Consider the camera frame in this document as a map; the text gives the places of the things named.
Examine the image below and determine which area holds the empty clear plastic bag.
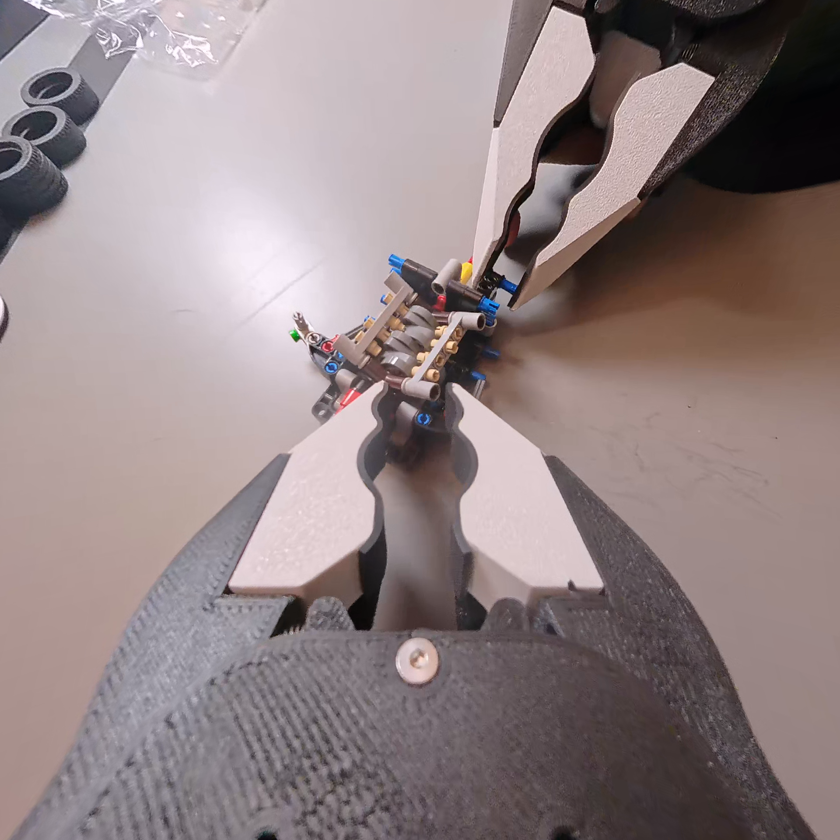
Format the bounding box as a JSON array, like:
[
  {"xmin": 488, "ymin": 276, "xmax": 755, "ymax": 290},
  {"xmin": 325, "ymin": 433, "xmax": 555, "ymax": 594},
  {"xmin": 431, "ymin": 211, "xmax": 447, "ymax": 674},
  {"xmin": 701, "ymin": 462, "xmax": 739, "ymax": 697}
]
[{"xmin": 88, "ymin": 0, "xmax": 270, "ymax": 70}]

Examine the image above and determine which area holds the row of black rubber tyres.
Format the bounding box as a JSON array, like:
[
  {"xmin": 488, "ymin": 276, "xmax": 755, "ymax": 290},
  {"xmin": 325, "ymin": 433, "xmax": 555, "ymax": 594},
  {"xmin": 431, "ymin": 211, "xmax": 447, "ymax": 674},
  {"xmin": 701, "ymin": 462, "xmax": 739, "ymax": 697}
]
[{"xmin": 0, "ymin": 0, "xmax": 158, "ymax": 263}]

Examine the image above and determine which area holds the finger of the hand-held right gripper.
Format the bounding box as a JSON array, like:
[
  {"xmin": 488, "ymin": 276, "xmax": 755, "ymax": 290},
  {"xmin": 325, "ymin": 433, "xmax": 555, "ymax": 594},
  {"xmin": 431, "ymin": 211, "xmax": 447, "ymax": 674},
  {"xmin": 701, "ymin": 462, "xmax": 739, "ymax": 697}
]
[
  {"xmin": 508, "ymin": 62, "xmax": 716, "ymax": 311},
  {"xmin": 471, "ymin": 5, "xmax": 598, "ymax": 284}
]

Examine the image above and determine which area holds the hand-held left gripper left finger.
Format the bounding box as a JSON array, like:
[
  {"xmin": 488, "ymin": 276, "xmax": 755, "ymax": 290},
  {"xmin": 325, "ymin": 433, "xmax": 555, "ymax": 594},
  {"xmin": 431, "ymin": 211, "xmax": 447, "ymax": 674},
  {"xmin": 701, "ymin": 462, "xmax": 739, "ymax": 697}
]
[{"xmin": 228, "ymin": 382, "xmax": 395, "ymax": 614}]

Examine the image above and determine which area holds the lego car chassis assembly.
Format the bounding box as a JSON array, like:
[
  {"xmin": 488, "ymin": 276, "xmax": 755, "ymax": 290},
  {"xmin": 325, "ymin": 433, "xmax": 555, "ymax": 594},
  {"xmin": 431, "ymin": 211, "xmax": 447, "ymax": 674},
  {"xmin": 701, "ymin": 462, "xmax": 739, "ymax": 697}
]
[{"xmin": 289, "ymin": 252, "xmax": 519, "ymax": 468}]

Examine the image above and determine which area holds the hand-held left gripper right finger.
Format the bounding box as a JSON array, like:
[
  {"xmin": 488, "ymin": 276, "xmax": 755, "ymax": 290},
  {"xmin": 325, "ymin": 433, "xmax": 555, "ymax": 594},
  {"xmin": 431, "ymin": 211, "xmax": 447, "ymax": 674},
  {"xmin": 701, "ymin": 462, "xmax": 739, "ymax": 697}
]
[{"xmin": 446, "ymin": 384, "xmax": 605, "ymax": 624}]

